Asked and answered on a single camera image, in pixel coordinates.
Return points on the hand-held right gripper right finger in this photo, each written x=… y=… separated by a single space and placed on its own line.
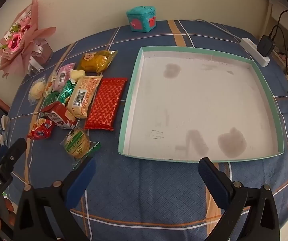
x=214 y=183

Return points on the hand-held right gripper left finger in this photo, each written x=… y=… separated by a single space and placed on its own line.
x=81 y=180

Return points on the small red chip packet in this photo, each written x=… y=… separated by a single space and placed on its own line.
x=40 y=129

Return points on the round cookie green-label packet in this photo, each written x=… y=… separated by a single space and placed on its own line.
x=77 y=141

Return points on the dark red milk snack packet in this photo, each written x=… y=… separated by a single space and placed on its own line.
x=57 y=114

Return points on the clear round cake packet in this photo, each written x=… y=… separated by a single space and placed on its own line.
x=37 y=90

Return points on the white orange-print snack packet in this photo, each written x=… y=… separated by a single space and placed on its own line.
x=49 y=86

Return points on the light green foil packet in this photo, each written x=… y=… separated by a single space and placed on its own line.
x=67 y=90

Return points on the red patterned snack packet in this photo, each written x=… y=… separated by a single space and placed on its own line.
x=103 y=105

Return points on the green-rimmed white tray box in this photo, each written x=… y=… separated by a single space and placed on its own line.
x=196 y=100

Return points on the orange-white bread packet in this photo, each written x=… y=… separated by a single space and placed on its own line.
x=83 y=95

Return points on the pink snack packet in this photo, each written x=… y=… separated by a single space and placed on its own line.
x=63 y=76

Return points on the pale yellow jelly cup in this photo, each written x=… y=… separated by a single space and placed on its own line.
x=77 y=74

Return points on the yellow snack packet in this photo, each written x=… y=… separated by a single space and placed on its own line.
x=96 y=61

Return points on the white crumpled plastic bag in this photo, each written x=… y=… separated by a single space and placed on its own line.
x=2 y=130

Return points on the blue plaid tablecloth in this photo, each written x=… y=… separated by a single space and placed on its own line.
x=159 y=193

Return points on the pink clear gift box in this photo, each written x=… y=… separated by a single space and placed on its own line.
x=45 y=52

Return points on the pink flower bouquet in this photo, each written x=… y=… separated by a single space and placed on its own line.
x=21 y=37

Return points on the white power strip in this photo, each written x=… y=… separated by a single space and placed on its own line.
x=246 y=42

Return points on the black charger plug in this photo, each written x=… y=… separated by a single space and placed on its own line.
x=266 y=45

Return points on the teal toy chest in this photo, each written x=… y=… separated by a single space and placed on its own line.
x=141 y=17

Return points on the white shelf unit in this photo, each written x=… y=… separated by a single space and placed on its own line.
x=284 y=10

